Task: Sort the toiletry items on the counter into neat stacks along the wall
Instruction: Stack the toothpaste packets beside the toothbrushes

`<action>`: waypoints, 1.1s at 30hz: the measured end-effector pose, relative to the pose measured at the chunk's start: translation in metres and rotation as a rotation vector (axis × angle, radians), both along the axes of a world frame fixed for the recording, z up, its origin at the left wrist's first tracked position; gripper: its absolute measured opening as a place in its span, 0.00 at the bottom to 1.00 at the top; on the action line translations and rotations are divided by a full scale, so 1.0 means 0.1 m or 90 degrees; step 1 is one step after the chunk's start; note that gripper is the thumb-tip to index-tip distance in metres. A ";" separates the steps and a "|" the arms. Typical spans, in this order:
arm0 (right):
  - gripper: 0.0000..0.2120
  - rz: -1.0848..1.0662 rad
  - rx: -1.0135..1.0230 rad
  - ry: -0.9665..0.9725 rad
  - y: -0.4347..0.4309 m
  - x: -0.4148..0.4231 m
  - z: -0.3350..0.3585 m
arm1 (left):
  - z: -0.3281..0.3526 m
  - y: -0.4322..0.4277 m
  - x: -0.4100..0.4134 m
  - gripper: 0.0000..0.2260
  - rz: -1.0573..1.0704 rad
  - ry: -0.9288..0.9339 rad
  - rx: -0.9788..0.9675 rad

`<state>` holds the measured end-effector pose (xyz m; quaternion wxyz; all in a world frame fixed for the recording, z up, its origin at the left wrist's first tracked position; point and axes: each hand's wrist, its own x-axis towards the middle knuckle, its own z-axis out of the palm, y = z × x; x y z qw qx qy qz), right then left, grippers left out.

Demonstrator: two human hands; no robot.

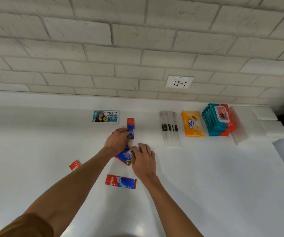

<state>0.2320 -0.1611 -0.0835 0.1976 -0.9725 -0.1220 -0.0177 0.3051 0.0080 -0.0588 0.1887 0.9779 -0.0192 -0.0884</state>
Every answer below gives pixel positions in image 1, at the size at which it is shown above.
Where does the person's left forearm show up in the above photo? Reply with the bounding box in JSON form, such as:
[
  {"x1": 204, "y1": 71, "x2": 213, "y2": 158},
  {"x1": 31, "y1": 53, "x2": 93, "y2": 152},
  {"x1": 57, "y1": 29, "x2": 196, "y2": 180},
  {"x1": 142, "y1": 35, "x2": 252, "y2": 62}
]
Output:
[{"x1": 24, "y1": 147, "x2": 116, "y2": 237}]

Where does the toothbrush in clear wrapper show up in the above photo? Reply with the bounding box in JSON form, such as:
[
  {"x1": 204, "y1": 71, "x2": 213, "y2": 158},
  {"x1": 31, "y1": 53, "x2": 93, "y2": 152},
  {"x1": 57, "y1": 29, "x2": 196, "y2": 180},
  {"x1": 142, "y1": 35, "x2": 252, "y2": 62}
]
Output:
[
  {"x1": 159, "y1": 111, "x2": 167, "y2": 146},
  {"x1": 169, "y1": 111, "x2": 177, "y2": 147},
  {"x1": 165, "y1": 111, "x2": 172, "y2": 147},
  {"x1": 172, "y1": 112, "x2": 182, "y2": 148}
]

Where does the orange wet wipes pack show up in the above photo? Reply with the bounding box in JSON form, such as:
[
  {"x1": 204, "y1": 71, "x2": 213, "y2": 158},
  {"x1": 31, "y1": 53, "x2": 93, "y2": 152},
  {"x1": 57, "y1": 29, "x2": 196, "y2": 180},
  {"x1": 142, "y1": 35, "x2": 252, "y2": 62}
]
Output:
[{"x1": 181, "y1": 110, "x2": 206, "y2": 138}]

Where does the small white packet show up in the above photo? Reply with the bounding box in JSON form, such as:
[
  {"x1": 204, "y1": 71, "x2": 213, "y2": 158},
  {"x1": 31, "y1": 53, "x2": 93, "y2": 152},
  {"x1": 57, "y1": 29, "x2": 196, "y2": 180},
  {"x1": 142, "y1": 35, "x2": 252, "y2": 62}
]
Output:
[
  {"x1": 250, "y1": 106, "x2": 278, "y2": 121},
  {"x1": 259, "y1": 120, "x2": 284, "y2": 143}
]

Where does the person's right hand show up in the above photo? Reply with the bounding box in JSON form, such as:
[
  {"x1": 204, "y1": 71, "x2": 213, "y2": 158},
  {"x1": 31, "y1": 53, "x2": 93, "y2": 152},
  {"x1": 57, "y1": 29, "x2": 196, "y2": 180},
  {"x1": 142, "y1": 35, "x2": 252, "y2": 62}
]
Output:
[{"x1": 129, "y1": 143, "x2": 157, "y2": 181}]

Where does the white wall socket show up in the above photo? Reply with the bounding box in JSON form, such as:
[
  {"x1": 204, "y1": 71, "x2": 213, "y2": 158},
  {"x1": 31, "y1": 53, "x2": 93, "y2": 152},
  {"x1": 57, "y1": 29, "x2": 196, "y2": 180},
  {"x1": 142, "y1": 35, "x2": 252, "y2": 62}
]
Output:
[{"x1": 165, "y1": 75, "x2": 195, "y2": 89}]

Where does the person's left hand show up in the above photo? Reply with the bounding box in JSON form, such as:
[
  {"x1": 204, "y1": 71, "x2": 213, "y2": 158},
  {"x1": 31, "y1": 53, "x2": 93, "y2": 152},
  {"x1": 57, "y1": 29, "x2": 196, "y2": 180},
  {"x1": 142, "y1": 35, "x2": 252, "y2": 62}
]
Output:
[{"x1": 104, "y1": 128, "x2": 133, "y2": 157}]

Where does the person's right forearm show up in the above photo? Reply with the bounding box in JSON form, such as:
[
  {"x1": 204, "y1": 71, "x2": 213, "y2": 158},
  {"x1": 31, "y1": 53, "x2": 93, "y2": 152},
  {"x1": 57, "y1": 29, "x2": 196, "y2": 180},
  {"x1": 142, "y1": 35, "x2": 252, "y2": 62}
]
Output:
[{"x1": 139, "y1": 174, "x2": 204, "y2": 237}]

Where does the brown sleeve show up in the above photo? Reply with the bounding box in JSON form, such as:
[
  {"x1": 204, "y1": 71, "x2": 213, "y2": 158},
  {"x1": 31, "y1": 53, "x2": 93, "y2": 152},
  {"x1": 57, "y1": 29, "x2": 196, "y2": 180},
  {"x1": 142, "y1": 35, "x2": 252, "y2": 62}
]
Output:
[{"x1": 0, "y1": 212, "x2": 55, "y2": 237}]

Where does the stack of teal wipes packs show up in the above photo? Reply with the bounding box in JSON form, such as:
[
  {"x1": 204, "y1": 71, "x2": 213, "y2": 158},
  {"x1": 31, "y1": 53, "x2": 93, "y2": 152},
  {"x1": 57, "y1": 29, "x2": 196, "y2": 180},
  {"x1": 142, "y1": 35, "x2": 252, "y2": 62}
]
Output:
[{"x1": 201, "y1": 103, "x2": 237, "y2": 137}]

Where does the teal shampoo sachet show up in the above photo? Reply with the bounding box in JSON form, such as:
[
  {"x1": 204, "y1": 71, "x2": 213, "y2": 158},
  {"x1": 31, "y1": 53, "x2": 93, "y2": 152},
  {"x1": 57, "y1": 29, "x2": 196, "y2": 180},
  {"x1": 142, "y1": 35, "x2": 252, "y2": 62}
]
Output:
[{"x1": 92, "y1": 110, "x2": 120, "y2": 124}]

